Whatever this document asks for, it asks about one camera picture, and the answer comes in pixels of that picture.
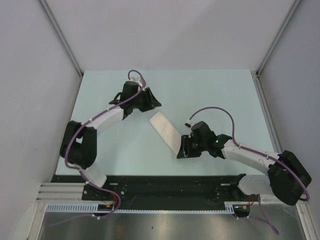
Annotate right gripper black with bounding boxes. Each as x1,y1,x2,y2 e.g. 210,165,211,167
177,134,207,159

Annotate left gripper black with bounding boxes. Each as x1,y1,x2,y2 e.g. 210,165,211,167
131,87,161,113

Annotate white cloth napkin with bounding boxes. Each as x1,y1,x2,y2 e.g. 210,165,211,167
149,112,181,156

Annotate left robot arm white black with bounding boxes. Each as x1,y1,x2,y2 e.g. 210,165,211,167
59,80,162,200

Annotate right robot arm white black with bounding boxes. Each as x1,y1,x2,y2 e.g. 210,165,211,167
176,121,312,206

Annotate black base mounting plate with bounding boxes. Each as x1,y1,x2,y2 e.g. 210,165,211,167
51,175,251,205

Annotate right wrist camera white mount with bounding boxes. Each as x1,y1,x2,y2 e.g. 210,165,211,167
184,121,195,130

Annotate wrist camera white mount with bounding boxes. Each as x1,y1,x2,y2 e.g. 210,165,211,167
184,121,195,130
130,77,146,88

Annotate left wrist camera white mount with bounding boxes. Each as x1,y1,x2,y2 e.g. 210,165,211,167
130,77,146,88

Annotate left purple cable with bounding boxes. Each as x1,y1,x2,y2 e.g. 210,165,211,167
49,69,147,226

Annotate purple cable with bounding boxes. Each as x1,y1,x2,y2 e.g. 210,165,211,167
188,106,311,236
49,69,147,226

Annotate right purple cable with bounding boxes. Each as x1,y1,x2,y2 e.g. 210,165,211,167
188,106,311,236

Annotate left aluminium frame post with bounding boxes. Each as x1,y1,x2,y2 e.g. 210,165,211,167
36,0,84,77

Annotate aluminium frame post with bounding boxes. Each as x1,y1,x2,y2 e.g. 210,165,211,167
36,0,84,77
257,0,302,76

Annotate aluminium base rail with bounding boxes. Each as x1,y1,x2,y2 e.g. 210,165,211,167
36,183,87,202

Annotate white slotted cable duct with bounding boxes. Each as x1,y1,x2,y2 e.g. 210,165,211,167
46,202,250,215

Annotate right aluminium frame post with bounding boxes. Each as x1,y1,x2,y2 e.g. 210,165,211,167
257,0,302,76

